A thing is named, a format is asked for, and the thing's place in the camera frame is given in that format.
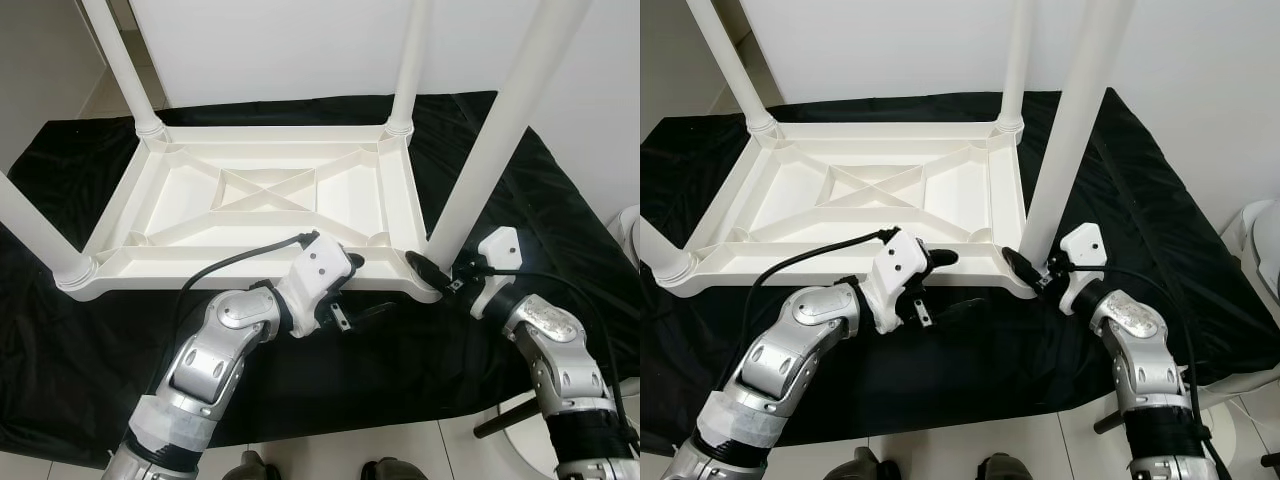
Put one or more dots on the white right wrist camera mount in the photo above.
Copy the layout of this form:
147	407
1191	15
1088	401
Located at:
497	245
1082	242

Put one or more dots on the black table cloth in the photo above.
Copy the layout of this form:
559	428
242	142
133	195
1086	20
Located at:
1180	220
400	370

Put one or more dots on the white plastic table top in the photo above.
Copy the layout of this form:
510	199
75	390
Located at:
790	205
170	210

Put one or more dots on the grey right robot foot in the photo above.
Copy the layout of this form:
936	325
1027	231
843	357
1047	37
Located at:
392	470
1003	468

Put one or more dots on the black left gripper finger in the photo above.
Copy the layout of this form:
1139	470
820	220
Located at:
372	314
957	310
941	259
355	263

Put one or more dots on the grey left robot foot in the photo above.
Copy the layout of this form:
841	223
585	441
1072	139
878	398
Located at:
248	468
862	466

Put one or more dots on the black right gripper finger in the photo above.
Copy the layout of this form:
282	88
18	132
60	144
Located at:
1022	266
428	270

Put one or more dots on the black metal table leg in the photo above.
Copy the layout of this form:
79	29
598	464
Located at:
1110	420
505	418

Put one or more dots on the black metal rack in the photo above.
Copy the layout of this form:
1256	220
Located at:
1272	461

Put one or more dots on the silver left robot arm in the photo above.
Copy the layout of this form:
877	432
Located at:
780	355
210	360

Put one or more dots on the grey robot foot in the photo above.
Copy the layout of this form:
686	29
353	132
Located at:
862	466
1003	468
248	468
392	470

